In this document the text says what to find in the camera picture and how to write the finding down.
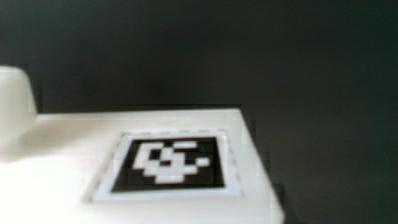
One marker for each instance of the white drawer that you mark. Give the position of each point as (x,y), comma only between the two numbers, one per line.
(152,167)

